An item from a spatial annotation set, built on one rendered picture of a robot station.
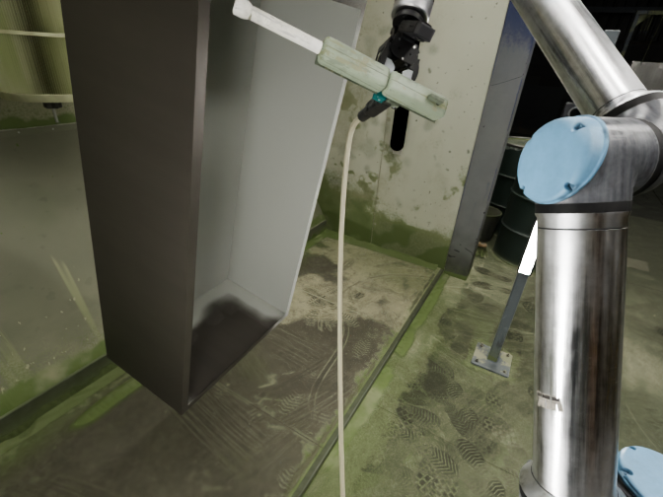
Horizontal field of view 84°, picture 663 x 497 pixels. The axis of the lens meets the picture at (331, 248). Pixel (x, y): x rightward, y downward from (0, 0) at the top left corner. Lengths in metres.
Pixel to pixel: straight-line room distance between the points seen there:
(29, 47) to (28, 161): 0.56
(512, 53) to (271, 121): 1.71
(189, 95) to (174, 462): 1.42
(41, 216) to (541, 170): 2.01
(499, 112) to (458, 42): 0.51
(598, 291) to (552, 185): 0.15
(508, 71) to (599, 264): 2.16
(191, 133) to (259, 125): 0.68
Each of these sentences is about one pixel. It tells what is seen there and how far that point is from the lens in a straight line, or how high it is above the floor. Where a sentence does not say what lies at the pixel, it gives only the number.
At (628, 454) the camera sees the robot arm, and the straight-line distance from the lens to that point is 0.91.
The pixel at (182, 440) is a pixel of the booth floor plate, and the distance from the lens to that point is 1.83.
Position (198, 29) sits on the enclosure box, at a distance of 0.71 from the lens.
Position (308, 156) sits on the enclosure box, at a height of 1.18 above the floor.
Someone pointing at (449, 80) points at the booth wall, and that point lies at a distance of 2.74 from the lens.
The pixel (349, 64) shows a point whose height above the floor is 1.48.
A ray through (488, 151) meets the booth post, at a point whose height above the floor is 1.00.
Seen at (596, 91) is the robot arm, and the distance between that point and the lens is 0.77.
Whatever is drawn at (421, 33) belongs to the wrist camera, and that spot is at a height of 1.55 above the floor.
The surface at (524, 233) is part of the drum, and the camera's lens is 3.36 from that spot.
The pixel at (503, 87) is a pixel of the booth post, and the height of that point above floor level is 1.39.
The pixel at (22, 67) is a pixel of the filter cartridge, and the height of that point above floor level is 1.38.
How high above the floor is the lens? 1.50
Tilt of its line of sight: 28 degrees down
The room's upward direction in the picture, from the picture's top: 4 degrees clockwise
